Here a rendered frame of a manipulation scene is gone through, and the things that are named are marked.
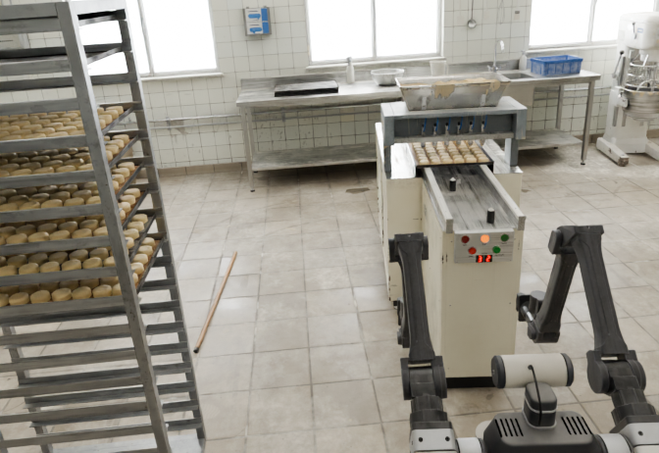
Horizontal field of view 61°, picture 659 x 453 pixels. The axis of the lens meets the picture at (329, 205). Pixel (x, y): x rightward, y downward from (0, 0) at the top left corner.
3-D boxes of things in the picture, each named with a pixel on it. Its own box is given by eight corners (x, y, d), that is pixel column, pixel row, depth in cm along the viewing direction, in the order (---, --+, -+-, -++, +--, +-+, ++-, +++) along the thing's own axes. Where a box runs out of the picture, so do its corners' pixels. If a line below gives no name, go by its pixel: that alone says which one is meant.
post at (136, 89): (206, 437, 228) (126, -3, 165) (206, 443, 225) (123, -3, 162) (199, 438, 228) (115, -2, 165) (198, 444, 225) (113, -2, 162)
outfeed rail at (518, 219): (440, 120, 412) (440, 110, 409) (444, 119, 412) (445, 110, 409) (518, 231, 226) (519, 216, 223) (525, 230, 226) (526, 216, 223)
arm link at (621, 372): (619, 396, 122) (643, 396, 122) (604, 352, 128) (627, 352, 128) (603, 410, 129) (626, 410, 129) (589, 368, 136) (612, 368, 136)
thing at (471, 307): (421, 311, 327) (421, 167, 293) (480, 309, 325) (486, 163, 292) (438, 393, 261) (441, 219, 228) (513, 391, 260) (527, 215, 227)
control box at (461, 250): (453, 260, 236) (454, 229, 231) (510, 257, 235) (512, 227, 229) (454, 264, 232) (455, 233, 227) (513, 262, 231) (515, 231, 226)
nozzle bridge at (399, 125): (381, 160, 326) (380, 103, 314) (506, 154, 322) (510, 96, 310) (385, 178, 296) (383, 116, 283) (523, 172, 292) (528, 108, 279)
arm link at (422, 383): (412, 403, 124) (436, 402, 124) (408, 360, 131) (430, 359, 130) (412, 417, 132) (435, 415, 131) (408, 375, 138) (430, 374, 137)
